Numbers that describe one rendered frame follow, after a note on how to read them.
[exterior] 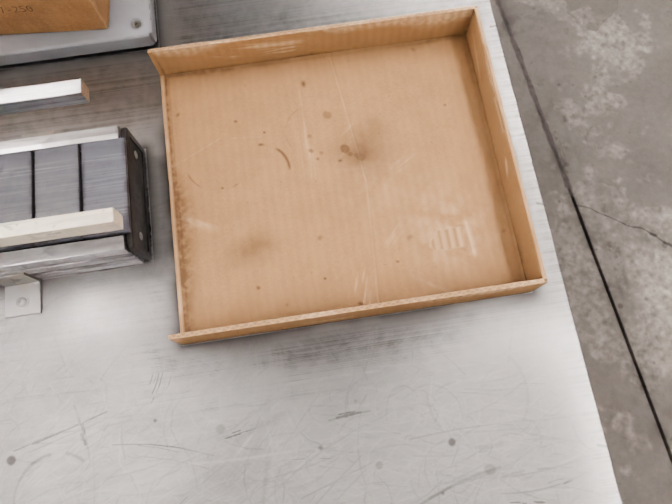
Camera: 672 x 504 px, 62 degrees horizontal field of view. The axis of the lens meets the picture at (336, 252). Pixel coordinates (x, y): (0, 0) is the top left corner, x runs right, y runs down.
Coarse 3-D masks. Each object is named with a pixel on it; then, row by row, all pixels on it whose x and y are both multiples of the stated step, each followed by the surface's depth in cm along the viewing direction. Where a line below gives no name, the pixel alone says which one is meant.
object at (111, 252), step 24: (0, 144) 46; (24, 144) 46; (48, 144) 46; (72, 144) 46; (144, 168) 50; (144, 192) 49; (144, 216) 48; (96, 240) 44; (120, 240) 44; (144, 240) 47; (0, 264) 44; (24, 264) 44; (48, 264) 45; (72, 264) 46; (96, 264) 47; (120, 264) 48
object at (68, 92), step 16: (64, 80) 38; (80, 80) 38; (0, 96) 38; (16, 96) 38; (32, 96) 38; (48, 96) 38; (64, 96) 38; (80, 96) 38; (0, 112) 39; (16, 112) 39
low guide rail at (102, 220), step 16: (112, 208) 41; (0, 224) 41; (16, 224) 41; (32, 224) 41; (48, 224) 41; (64, 224) 41; (80, 224) 41; (96, 224) 41; (112, 224) 41; (0, 240) 41; (16, 240) 41; (32, 240) 42
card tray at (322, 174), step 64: (192, 64) 52; (256, 64) 53; (320, 64) 53; (384, 64) 53; (448, 64) 53; (192, 128) 51; (256, 128) 51; (320, 128) 51; (384, 128) 51; (448, 128) 51; (192, 192) 50; (256, 192) 50; (320, 192) 50; (384, 192) 50; (448, 192) 50; (512, 192) 48; (192, 256) 48; (256, 256) 48; (320, 256) 48; (384, 256) 48; (448, 256) 48; (512, 256) 48; (192, 320) 47; (256, 320) 47; (320, 320) 45
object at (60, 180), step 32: (0, 160) 46; (32, 160) 46; (64, 160) 46; (96, 160) 46; (0, 192) 45; (32, 192) 45; (64, 192) 45; (96, 192) 45; (128, 192) 45; (128, 224) 44
